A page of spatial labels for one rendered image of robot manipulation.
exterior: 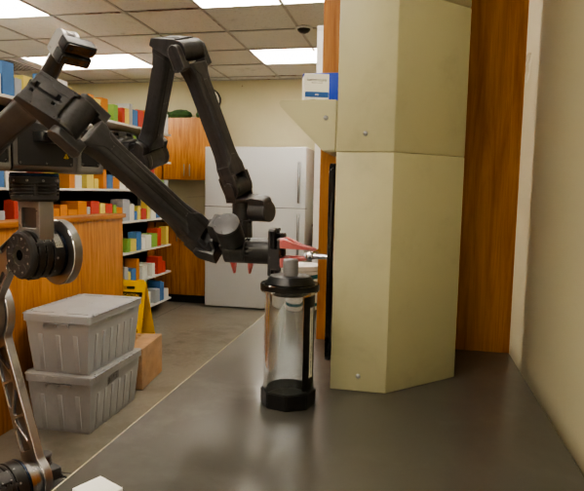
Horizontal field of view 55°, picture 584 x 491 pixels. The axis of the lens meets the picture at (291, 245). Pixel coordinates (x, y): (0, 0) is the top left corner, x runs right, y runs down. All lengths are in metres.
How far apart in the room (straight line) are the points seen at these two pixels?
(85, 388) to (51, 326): 0.37
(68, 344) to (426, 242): 2.43
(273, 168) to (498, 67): 4.81
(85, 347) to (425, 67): 2.49
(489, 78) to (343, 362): 0.78
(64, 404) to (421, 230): 2.59
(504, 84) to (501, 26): 0.14
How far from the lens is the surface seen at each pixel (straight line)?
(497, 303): 1.51
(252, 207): 1.57
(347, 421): 1.03
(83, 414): 3.36
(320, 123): 1.12
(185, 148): 6.85
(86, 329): 3.19
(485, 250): 1.48
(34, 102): 1.18
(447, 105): 1.21
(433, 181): 1.17
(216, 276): 6.41
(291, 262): 1.02
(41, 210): 1.78
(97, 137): 1.18
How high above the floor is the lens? 1.33
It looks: 6 degrees down
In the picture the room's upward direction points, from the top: 1 degrees clockwise
